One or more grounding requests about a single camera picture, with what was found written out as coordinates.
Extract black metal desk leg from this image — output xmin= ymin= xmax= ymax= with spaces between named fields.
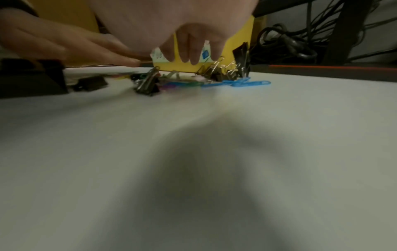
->
xmin=324 ymin=0 xmax=371 ymax=66

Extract black binder clip silver handles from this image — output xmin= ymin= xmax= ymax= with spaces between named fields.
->
xmin=134 ymin=66 xmax=163 ymax=97

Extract bundle of black cables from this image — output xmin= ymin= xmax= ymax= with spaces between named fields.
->
xmin=256 ymin=0 xmax=397 ymax=60

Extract black box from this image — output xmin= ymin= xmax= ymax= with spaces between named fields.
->
xmin=0 ymin=58 xmax=69 ymax=99

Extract yellow cardboard box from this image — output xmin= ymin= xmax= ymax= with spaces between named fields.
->
xmin=36 ymin=0 xmax=256 ymax=74

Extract person's right hand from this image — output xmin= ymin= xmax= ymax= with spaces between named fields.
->
xmin=88 ymin=0 xmax=261 ymax=66

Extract blue paper clip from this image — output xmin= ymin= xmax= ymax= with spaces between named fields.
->
xmin=201 ymin=77 xmax=251 ymax=88
xmin=229 ymin=79 xmax=271 ymax=87

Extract pile of coloured paper clips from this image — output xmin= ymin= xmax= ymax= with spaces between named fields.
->
xmin=129 ymin=72 xmax=206 ymax=90

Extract small black binder clip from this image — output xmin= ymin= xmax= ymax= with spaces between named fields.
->
xmin=73 ymin=75 xmax=109 ymax=92

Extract large black binder clip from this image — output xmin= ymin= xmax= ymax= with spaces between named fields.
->
xmin=232 ymin=42 xmax=251 ymax=75

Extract pile of black binder clips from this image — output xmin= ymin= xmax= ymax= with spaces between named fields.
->
xmin=195 ymin=56 xmax=249 ymax=82

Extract person's left hand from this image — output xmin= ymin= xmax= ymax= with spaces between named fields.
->
xmin=0 ymin=9 xmax=153 ymax=68

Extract white card with blue print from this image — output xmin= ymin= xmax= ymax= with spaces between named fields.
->
xmin=151 ymin=41 xmax=212 ymax=63

